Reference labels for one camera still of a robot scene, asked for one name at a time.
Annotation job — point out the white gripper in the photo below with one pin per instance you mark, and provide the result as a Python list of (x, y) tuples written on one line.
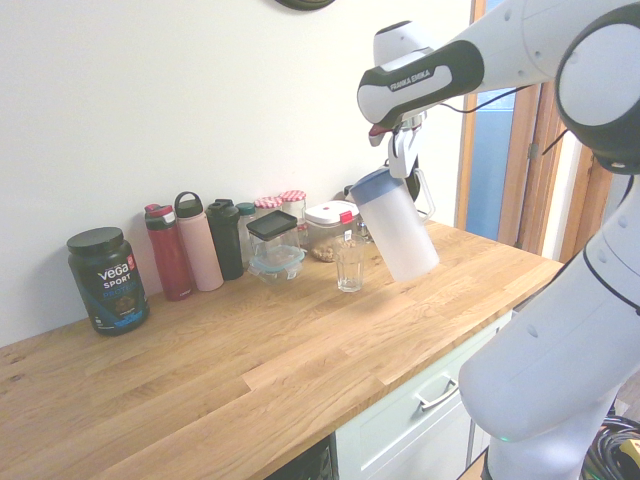
[(402, 155)]

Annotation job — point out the pink bottle with black cap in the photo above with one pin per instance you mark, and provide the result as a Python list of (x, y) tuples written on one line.
[(200, 250)]

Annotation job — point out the glass container with teal lid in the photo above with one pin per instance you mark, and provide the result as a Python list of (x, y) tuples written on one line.
[(277, 265)]

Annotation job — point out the dark under-counter appliance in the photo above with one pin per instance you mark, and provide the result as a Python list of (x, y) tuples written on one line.
[(310, 465)]

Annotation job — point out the wooden door frame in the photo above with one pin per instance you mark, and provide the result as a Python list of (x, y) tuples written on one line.
[(520, 165)]

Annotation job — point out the pale green cabinet drawer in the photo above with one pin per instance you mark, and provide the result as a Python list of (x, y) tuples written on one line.
[(400, 435)]

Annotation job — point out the red water bottle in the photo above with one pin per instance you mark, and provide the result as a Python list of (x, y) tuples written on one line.
[(167, 255)]

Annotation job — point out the container with white clip lid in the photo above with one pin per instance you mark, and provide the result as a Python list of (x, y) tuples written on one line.
[(327, 215)]

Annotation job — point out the clear pitcher with blue lid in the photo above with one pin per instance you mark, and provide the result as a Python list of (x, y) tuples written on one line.
[(400, 235)]

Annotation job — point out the square container with black lid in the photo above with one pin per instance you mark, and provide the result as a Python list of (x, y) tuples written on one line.
[(272, 225)]

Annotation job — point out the clear bottle with teal cap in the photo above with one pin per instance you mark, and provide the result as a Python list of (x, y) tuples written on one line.
[(245, 220)]

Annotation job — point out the small clear jar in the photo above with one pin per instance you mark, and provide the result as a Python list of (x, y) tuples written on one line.
[(363, 231)]

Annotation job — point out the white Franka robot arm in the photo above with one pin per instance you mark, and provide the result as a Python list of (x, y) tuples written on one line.
[(565, 310)]

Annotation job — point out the clear drinking glass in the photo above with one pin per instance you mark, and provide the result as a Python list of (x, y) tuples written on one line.
[(350, 270)]

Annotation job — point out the black round wall clock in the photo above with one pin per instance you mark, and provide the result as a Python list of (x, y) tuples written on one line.
[(305, 4)]

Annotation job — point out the black Vega protein tub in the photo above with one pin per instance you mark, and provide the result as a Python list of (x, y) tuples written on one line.
[(107, 285)]

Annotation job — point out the black shaker bottle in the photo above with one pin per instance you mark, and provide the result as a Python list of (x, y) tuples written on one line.
[(225, 240)]

